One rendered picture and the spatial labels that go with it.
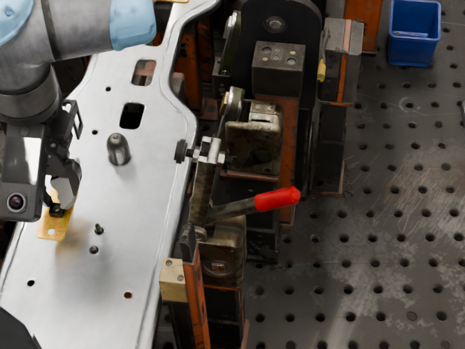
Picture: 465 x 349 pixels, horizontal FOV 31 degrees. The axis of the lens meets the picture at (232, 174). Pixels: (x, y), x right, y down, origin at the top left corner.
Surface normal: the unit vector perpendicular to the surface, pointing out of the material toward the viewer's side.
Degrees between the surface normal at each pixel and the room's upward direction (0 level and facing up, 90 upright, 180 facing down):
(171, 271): 0
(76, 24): 52
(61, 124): 0
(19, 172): 28
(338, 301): 0
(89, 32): 68
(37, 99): 90
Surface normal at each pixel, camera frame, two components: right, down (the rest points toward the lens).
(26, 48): 0.22, 0.65
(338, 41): -0.03, -0.57
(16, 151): -0.10, -0.12
